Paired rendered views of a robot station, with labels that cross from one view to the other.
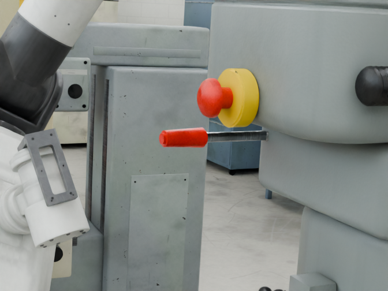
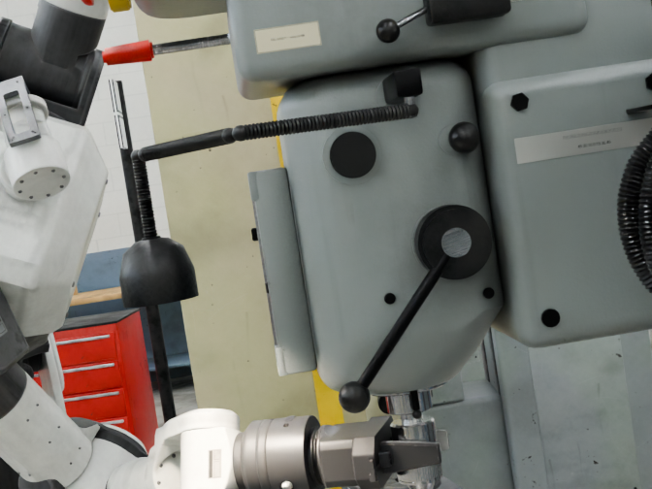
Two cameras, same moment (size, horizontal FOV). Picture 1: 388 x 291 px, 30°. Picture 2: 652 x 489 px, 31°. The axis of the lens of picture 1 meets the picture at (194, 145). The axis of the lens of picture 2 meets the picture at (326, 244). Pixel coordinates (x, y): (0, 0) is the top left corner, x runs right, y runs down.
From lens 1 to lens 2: 0.79 m
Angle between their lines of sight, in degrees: 25
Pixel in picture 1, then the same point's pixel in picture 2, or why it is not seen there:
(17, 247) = (25, 212)
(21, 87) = (51, 70)
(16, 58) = (40, 40)
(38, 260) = (48, 224)
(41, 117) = (80, 100)
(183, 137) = (122, 49)
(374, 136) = not seen: outside the picture
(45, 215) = (14, 157)
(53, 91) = (89, 70)
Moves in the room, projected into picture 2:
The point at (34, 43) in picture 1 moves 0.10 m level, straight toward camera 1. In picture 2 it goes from (52, 20) to (18, 12)
